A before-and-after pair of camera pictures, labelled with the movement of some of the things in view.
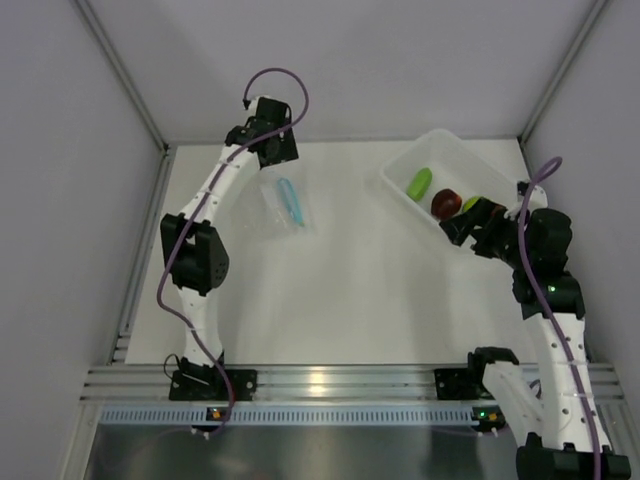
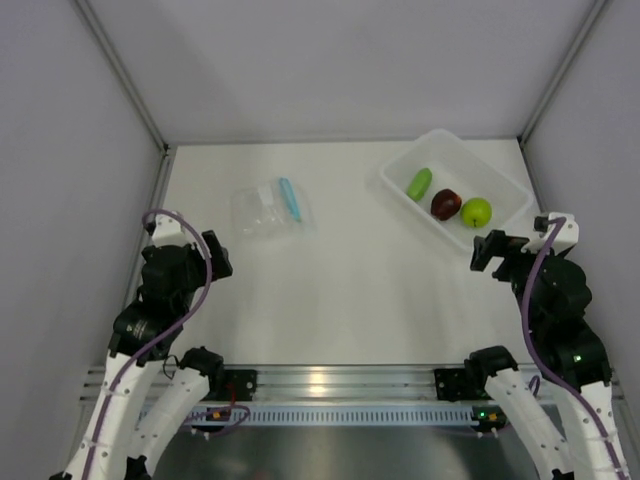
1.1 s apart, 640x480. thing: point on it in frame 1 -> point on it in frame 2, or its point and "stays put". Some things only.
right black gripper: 484,213 -> 497,243
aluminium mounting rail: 120,384 stays put
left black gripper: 285,151 -> 221,267
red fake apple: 445,203 stays put
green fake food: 419,183 stays put
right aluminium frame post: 563,69 stays put
